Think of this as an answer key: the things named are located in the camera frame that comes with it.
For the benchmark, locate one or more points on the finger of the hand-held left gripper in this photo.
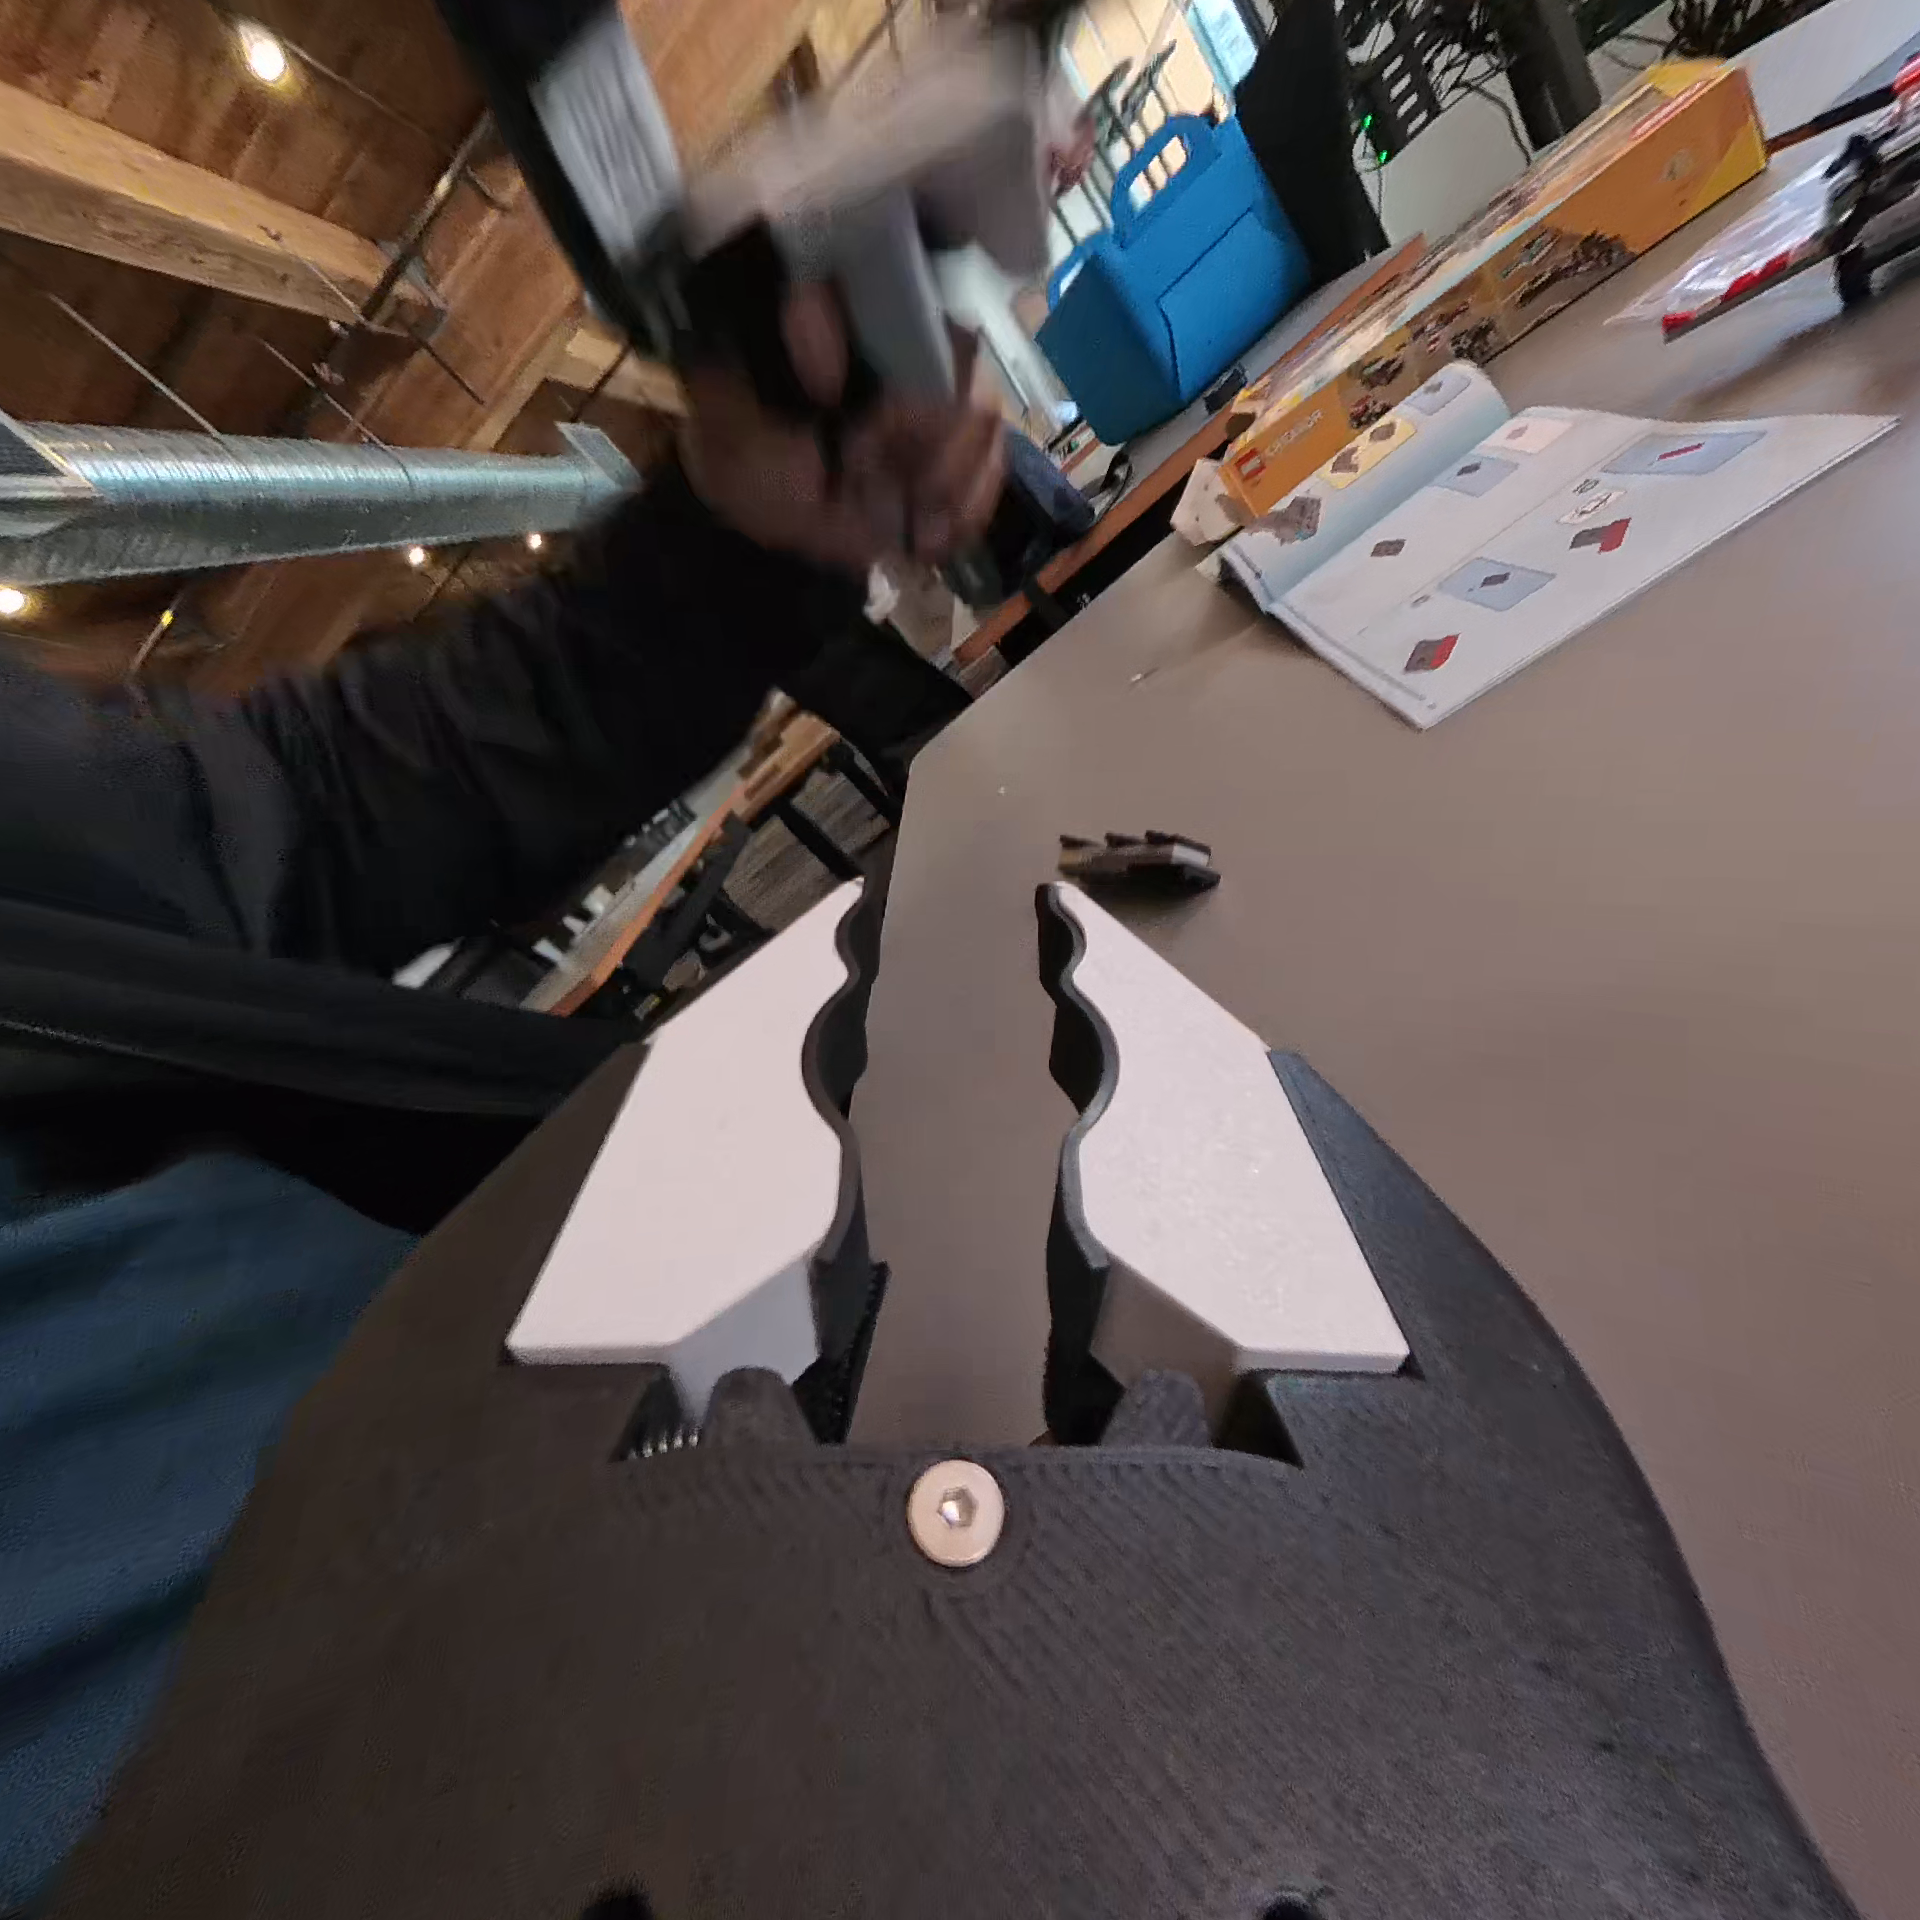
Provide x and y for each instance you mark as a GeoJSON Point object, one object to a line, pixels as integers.
{"type": "Point", "coordinates": [795, 188]}
{"type": "Point", "coordinates": [991, 104]}

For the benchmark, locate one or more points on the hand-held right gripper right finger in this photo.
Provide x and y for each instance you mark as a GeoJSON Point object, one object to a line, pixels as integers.
{"type": "Point", "coordinates": [1215, 1201]}

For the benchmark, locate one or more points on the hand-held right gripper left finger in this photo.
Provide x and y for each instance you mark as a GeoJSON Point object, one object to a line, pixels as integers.
{"type": "Point", "coordinates": [704, 1185]}

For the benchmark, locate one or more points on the dark brick plate piece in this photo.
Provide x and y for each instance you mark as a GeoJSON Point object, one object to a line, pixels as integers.
{"type": "Point", "coordinates": [1141, 866]}

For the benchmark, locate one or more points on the brick building instruction booklet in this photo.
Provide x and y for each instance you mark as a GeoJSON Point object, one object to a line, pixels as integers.
{"type": "Point", "coordinates": [1500, 570]}

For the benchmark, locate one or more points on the person's left forearm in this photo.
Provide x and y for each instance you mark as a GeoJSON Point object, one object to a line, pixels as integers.
{"type": "Point", "coordinates": [450, 751]}

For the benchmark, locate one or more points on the person's left hand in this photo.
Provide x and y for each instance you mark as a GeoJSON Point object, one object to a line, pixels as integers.
{"type": "Point", "coordinates": [841, 464]}

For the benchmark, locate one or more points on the wooden ceiling beam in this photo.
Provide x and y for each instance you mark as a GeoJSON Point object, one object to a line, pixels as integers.
{"type": "Point", "coordinates": [181, 210]}

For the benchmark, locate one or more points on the wooden-edged background table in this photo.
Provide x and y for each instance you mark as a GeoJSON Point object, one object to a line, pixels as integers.
{"type": "Point", "coordinates": [1110, 510]}

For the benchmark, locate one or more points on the yellow brick set box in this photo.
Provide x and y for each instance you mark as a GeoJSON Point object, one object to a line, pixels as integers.
{"type": "Point", "coordinates": [1574, 225]}

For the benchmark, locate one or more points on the person's leg in jeans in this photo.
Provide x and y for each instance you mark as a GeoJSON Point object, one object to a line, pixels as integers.
{"type": "Point", "coordinates": [134, 1424]}

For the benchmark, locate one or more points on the clear plastic parts bag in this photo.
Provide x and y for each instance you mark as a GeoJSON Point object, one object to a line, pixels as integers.
{"type": "Point", "coordinates": [1724, 285]}

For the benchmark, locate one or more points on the black red brick model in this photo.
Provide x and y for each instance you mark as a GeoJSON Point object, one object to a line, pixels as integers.
{"type": "Point", "coordinates": [1874, 194]}

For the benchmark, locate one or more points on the silver metal duct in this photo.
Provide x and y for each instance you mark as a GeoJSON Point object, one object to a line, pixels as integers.
{"type": "Point", "coordinates": [300, 495]}

